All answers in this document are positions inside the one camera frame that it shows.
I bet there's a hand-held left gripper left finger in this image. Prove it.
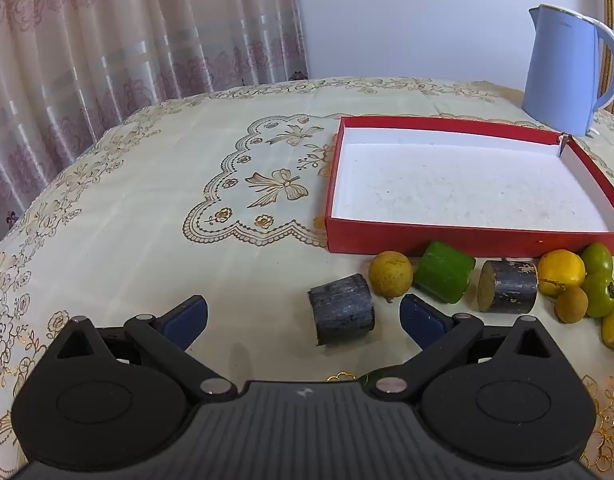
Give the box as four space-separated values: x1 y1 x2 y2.
57 295 238 403

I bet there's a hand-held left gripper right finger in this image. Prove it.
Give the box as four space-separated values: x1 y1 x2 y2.
372 294 560 403

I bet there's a speckled yellow round fruit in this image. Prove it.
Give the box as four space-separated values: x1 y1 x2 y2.
368 251 414 303

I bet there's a black sugarcane piece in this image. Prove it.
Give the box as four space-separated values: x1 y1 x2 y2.
308 273 376 347
478 259 538 314

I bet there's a red shallow cardboard box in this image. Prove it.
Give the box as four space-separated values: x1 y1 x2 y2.
324 116 614 257

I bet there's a yellow lemon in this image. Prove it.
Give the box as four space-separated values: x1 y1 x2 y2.
538 250 586 298

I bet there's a brown longan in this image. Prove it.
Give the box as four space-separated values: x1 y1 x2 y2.
555 286 589 324

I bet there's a green tomato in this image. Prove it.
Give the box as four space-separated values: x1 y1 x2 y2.
583 272 614 318
580 242 614 276

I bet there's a light blue electric kettle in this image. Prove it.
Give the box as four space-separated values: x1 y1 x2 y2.
522 4 614 137

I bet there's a pink floral curtain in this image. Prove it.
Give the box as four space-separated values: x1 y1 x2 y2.
0 0 310 256

